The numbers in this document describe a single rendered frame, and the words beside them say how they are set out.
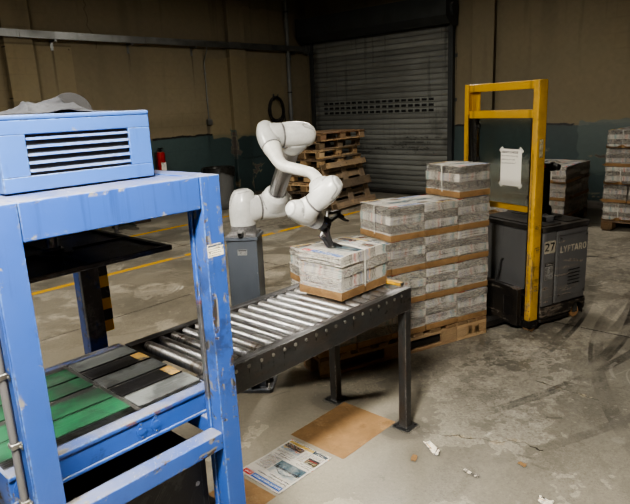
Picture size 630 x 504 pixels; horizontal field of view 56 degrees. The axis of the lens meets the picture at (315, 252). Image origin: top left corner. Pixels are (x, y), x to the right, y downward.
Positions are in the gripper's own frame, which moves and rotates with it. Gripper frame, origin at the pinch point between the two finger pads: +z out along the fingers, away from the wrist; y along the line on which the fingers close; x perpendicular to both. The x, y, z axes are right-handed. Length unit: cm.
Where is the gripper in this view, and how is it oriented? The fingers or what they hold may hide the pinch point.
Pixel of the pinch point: (342, 232)
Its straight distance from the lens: 303.4
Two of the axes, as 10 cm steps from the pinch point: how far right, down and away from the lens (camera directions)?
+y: -2.6, 9.6, -1.1
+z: 6.2, 2.6, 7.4
